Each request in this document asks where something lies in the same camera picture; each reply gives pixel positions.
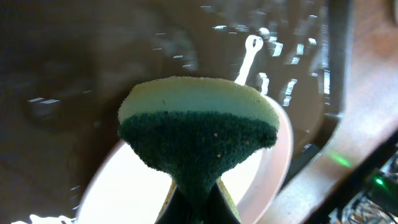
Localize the brown plastic serving tray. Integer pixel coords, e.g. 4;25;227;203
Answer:
1;0;354;223

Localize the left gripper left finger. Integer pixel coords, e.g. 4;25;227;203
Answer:
155;185;190;224

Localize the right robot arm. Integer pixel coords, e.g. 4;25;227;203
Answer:
304;130;397;224

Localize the white plate top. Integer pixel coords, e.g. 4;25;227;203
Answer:
76;96;293;224

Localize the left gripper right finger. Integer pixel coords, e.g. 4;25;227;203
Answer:
206;183;240;224

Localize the green yellow scrub sponge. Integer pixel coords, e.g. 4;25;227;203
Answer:
118;77;279;223

